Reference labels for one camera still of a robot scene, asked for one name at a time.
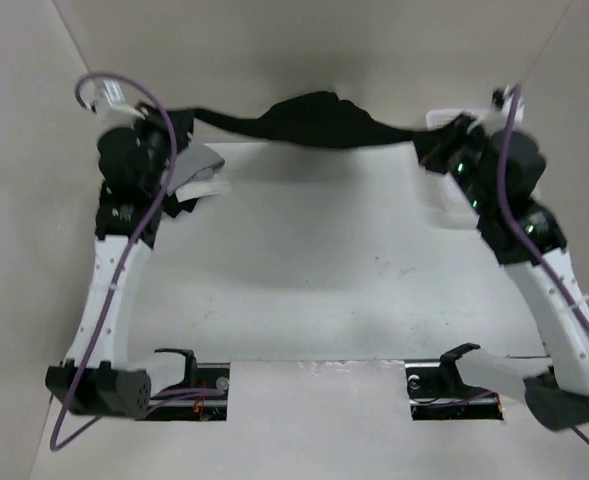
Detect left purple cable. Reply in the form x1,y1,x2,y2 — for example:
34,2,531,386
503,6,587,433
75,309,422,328
49,73,225,451

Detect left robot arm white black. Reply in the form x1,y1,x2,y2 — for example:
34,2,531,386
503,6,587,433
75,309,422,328
45,114,199,419

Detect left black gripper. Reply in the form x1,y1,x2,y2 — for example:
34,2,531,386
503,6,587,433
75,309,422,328
126,102,197,193

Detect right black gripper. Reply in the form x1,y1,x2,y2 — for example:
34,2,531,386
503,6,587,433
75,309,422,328
409,113,496,217

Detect folded black tank top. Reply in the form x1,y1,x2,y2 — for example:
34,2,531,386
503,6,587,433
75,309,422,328
162,194,199,219

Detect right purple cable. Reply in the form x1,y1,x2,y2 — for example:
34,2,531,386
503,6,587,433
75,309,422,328
496,82,589,471

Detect white plastic basket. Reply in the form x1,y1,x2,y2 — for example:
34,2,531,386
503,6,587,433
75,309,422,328
425,108,486,229

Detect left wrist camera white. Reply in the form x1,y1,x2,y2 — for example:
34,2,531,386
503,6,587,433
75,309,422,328
89,79,144,119

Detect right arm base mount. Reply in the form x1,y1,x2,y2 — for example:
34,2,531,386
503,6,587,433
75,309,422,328
404,343,504,421

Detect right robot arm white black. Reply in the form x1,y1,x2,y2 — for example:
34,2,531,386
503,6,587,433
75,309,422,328
414,114,589,431

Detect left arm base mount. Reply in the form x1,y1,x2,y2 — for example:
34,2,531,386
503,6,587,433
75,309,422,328
138,348,231,422

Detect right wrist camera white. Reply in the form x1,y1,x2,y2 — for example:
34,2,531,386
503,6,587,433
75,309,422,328
475,85,514,132

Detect black tank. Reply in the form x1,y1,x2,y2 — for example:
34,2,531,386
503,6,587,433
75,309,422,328
168,91,460,155
162,194,199,219

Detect folded grey tank top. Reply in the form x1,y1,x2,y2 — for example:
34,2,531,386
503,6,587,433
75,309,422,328
167,144,225,194

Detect purple cable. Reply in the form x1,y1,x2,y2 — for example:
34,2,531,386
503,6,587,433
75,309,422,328
496,82,589,471
49,73,225,451

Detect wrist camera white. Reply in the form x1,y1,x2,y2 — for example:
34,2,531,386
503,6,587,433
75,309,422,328
475,85,514,132
89,79,144,119

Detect folded white tank top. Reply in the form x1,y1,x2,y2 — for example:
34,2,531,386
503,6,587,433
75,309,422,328
174,172,231,203

